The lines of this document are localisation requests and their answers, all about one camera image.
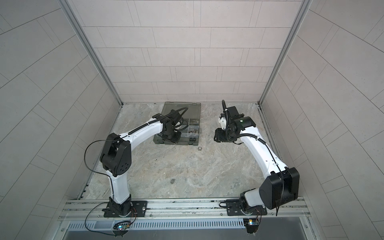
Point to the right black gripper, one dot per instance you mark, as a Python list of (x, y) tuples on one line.
[(218, 136)]

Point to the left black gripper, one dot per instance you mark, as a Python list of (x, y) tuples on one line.
[(176, 139)]

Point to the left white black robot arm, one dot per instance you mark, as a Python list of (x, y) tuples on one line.
[(116, 157)]

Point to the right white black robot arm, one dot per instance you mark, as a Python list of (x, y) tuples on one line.
[(281, 184)]

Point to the grey plastic organizer box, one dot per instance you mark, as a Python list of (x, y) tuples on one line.
[(189, 125)]

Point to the right controller board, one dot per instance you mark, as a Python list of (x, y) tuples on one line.
[(251, 225)]

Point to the controller board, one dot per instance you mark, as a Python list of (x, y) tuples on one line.
[(121, 228), (251, 225)]

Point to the left controller board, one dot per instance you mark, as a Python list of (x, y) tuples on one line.
[(121, 228)]

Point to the aluminium mounting rail frame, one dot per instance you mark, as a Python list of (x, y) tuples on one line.
[(181, 214)]

